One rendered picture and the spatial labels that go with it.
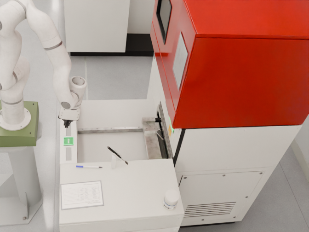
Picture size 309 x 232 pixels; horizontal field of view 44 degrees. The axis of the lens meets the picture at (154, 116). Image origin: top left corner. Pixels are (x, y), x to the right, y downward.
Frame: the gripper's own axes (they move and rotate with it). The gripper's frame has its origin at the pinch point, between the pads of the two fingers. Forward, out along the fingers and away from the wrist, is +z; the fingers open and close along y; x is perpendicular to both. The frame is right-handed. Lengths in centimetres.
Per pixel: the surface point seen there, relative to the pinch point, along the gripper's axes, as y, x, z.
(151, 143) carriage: -54, -2, 12
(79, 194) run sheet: -8.5, 35.2, 13.1
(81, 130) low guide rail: -13.2, -16.9, 24.7
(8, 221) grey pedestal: 21, -3, 117
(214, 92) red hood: -60, 15, -51
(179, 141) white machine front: -58, 16, -13
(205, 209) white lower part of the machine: -108, 16, 58
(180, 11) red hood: -39, -10, -74
